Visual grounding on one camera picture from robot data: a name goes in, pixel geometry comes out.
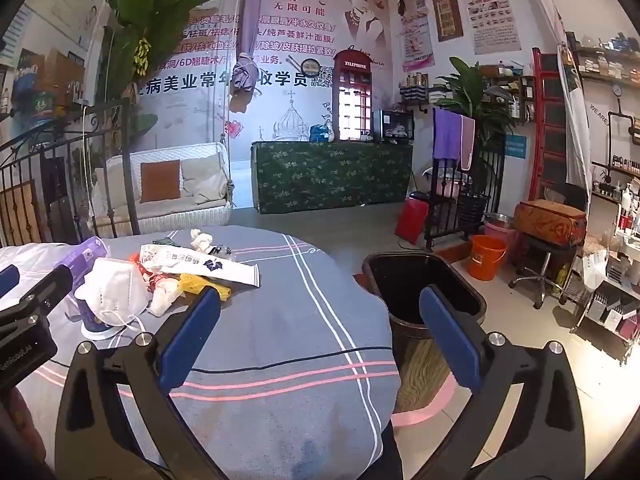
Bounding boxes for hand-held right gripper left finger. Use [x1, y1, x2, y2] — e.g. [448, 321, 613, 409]
[54, 286, 228, 480]

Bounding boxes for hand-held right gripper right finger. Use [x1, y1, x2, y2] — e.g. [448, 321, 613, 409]
[410, 285, 608, 480]

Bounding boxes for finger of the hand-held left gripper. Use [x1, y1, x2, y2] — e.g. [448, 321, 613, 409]
[0, 265, 21, 300]
[0, 265, 74, 328]

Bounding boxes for purple box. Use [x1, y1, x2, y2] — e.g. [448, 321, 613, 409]
[55, 237, 108, 295]

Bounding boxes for blue and white paper cup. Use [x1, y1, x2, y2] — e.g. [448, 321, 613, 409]
[75, 290, 126, 338]

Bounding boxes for yellow foam net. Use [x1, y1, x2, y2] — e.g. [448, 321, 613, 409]
[177, 272, 233, 302]

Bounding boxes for white face mask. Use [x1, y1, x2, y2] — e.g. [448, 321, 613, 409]
[80, 257, 151, 328]

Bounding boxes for black trash bin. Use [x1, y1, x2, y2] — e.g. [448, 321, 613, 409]
[361, 252, 488, 406]

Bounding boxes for long white printed wrapper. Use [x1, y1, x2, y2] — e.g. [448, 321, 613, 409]
[139, 244, 261, 288]

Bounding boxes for orange foam net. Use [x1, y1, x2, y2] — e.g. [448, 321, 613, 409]
[127, 254, 173, 296]

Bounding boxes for person's left forearm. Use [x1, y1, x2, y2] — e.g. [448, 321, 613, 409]
[0, 385, 48, 480]

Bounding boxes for crumpled white paper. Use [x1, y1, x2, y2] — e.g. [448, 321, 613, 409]
[147, 280, 186, 317]

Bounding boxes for orange bucket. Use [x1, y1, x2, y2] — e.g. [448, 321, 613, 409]
[467, 235, 508, 281]

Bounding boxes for grey plaid tablecloth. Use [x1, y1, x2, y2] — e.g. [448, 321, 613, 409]
[0, 230, 403, 480]

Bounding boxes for crumpled white tissue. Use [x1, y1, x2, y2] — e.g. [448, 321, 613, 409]
[190, 229, 216, 253]

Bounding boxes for black iron fence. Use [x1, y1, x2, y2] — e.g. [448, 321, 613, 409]
[0, 100, 141, 248]

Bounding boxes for pink plastic basin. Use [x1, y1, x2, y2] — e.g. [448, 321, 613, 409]
[482, 220, 521, 257]

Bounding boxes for swivel stool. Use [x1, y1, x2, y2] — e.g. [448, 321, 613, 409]
[510, 235, 576, 309]

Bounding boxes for red bag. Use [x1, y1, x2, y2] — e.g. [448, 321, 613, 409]
[395, 197, 430, 247]

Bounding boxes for white wicker swing sofa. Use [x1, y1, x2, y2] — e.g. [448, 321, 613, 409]
[92, 142, 235, 233]

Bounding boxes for black metal railing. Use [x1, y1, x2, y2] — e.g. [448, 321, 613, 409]
[425, 132, 506, 252]

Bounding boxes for brown cushion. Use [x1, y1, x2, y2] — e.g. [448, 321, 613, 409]
[140, 160, 182, 204]

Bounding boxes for orange patterned cushion case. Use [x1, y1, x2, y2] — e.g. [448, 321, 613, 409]
[514, 200, 588, 247]

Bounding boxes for pink basin on rack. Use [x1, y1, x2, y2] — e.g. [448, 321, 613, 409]
[434, 167, 473, 198]

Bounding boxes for display rack of small boxes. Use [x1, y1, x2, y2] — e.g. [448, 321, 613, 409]
[570, 252, 640, 346]

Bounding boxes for beige cushion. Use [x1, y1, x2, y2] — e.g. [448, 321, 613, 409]
[181, 152, 223, 198]

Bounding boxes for pink towel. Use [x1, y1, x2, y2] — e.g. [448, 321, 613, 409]
[459, 116, 476, 171]

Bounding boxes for green floral covered counter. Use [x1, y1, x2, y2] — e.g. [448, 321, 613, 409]
[251, 140, 414, 215]

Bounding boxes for purple towel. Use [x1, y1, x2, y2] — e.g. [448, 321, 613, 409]
[432, 107, 466, 161]

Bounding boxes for stack of cardboard boxes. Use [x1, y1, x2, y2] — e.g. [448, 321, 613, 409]
[15, 50, 86, 111]

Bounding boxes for black framed screen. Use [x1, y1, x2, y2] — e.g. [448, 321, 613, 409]
[380, 109, 415, 142]

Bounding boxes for green potted plant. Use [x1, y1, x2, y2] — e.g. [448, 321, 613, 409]
[432, 57, 516, 136]

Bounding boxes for red telephone booth cabinet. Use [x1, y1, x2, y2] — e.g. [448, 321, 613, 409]
[332, 49, 374, 142]

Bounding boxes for purple hanging cloth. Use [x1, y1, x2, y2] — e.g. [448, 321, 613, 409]
[229, 0, 266, 113]

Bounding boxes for banana plant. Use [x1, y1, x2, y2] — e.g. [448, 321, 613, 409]
[95, 0, 223, 171]

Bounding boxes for red ladder frame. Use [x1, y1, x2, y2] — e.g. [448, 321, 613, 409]
[531, 49, 571, 201]

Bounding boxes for small wall shelf of bottles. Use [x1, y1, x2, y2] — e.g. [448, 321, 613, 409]
[399, 72, 431, 109]

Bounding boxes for dark wall shelf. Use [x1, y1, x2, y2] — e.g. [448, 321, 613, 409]
[482, 62, 536, 123]

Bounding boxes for wall shelves of products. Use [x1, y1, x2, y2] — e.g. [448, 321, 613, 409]
[575, 35, 640, 241]

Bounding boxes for pink portrait wall poster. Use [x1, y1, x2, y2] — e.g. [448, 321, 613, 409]
[397, 0, 435, 72]

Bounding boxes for large wall poster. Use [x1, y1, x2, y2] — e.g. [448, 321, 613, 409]
[140, 0, 391, 142]

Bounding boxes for eyebrow chart wall poster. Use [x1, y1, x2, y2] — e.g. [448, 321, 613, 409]
[459, 0, 508, 55]

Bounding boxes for brown building wall poster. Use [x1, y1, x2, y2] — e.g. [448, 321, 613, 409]
[427, 0, 463, 42]

